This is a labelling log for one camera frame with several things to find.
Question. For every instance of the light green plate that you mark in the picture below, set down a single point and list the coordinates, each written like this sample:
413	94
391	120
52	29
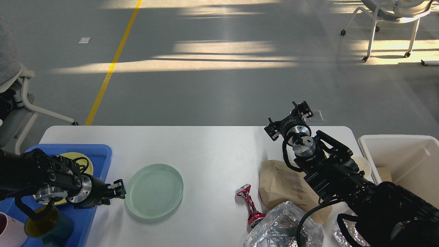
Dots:
154	191

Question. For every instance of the crushed red soda can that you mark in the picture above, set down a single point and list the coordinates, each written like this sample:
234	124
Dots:
254	215

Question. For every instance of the white chair left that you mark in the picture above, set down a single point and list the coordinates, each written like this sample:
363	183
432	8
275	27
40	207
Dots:
18	112

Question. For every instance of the cardboard piece in bin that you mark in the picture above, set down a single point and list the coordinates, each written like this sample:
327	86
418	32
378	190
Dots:
384	174

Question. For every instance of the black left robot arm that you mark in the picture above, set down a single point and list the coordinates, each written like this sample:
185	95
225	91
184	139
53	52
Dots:
36	181

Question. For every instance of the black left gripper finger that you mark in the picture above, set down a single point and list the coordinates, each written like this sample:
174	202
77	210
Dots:
104	201
117	190

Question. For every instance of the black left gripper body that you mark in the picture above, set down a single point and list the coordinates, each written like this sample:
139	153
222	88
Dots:
92	191

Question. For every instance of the brown paper bag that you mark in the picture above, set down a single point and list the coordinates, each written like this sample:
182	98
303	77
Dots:
278	184

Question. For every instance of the yellow plate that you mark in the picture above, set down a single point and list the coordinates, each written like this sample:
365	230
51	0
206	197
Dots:
85	164

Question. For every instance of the blue plastic tray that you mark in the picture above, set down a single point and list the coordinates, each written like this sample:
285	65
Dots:
100	156

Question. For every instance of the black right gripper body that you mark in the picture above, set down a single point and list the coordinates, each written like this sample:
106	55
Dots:
293	124

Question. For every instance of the white chair top right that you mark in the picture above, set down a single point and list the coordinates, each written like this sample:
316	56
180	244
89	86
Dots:
391	11

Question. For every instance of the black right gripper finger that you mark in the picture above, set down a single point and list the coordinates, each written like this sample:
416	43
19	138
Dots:
301	111
273	129

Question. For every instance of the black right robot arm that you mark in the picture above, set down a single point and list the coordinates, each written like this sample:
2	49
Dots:
385	215

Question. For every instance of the small foil piece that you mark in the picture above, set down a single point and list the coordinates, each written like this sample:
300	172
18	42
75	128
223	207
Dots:
344	230

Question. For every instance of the white chair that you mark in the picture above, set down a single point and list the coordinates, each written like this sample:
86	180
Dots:
18	112
391	11

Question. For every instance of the white plastic bin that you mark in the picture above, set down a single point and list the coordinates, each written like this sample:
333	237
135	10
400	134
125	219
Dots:
411	159

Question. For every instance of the pink white cup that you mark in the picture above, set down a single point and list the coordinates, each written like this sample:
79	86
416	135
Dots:
12	232

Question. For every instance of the crumpled aluminium foil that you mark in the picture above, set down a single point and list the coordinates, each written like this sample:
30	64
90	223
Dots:
279	228

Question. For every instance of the dark green mug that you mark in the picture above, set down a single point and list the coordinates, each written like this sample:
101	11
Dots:
53	230

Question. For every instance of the white paper cup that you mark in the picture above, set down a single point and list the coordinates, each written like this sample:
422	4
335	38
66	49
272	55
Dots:
362	164

